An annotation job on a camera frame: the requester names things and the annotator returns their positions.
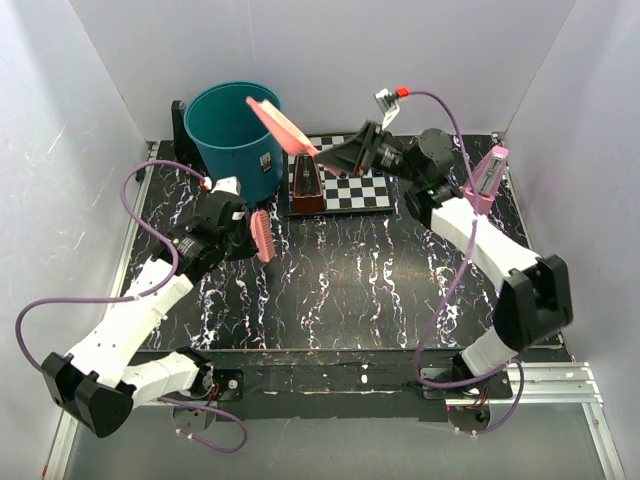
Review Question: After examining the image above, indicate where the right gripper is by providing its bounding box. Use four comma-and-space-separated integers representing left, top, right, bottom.
313, 122, 423, 187

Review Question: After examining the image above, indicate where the pink hand brush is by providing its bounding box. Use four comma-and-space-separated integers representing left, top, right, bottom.
250, 210, 275, 263

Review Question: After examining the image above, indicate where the pink dustpan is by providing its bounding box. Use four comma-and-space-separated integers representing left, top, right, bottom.
246, 96, 319, 162

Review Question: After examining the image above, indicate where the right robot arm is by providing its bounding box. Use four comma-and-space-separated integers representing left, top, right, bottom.
314, 121, 573, 398

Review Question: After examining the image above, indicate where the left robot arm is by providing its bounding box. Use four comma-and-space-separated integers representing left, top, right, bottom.
41, 191, 274, 438

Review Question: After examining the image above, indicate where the black and white chessboard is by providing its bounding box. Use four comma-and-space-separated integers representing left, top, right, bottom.
279, 133, 394, 216

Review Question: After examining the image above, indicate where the brown wooden metronome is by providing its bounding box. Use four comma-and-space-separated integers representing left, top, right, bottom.
290, 153, 326, 215

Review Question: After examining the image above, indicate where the teal plastic bucket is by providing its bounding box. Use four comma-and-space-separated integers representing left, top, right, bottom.
184, 81, 284, 206

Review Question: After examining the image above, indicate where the black metronome behind bucket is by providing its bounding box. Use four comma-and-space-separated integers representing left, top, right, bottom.
171, 100, 201, 165

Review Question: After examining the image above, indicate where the pink metronome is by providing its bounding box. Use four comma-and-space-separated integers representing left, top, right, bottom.
463, 145, 509, 215

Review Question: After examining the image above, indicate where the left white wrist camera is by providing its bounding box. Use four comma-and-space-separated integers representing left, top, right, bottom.
200, 176, 241, 196

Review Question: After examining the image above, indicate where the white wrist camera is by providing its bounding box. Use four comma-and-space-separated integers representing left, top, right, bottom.
200, 176, 241, 196
374, 86, 410, 130

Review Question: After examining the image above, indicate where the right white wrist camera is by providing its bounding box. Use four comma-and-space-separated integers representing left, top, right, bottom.
374, 86, 410, 130

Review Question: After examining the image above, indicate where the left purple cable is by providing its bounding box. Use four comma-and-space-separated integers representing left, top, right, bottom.
14, 159, 249, 454

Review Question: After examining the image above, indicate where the purple cable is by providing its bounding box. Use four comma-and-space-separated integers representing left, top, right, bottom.
14, 159, 249, 454
407, 89, 526, 435

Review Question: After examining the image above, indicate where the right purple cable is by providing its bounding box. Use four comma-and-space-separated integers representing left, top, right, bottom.
407, 89, 526, 435

